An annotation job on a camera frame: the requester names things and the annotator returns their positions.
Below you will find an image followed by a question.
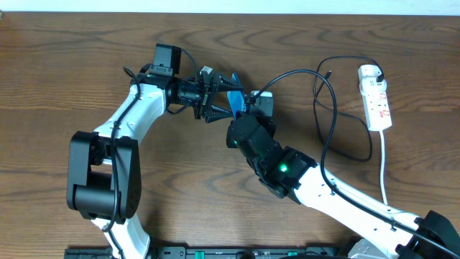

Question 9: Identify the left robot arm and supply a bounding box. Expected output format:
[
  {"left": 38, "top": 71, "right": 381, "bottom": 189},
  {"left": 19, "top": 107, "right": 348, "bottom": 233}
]
[{"left": 64, "top": 44, "right": 243, "bottom": 258}]

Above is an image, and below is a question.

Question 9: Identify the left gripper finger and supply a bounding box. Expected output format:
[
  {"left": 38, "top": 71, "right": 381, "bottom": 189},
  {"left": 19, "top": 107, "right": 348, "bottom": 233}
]
[
  {"left": 205, "top": 104, "right": 233, "bottom": 123},
  {"left": 214, "top": 73, "right": 244, "bottom": 91}
]

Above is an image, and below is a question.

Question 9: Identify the blue Galaxy smartphone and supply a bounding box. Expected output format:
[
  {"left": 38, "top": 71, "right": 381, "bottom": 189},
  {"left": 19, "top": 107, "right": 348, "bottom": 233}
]
[{"left": 227, "top": 90, "right": 246, "bottom": 119}]

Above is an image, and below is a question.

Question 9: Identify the black charger cable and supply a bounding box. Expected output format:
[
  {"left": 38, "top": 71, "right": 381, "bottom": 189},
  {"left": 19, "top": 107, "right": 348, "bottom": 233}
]
[{"left": 312, "top": 55, "right": 385, "bottom": 163}]

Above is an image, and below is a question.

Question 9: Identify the white power strip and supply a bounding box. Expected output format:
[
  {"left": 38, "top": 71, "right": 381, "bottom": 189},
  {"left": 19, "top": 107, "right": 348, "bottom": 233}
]
[{"left": 358, "top": 64, "right": 392, "bottom": 132}]

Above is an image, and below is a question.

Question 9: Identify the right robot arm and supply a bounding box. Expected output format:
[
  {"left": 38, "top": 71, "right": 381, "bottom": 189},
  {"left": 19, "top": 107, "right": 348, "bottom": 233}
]
[{"left": 227, "top": 114, "right": 459, "bottom": 258}]

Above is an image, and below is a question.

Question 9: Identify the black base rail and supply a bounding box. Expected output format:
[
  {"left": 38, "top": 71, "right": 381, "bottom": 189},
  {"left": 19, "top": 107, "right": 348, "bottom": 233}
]
[{"left": 63, "top": 246, "right": 343, "bottom": 259}]

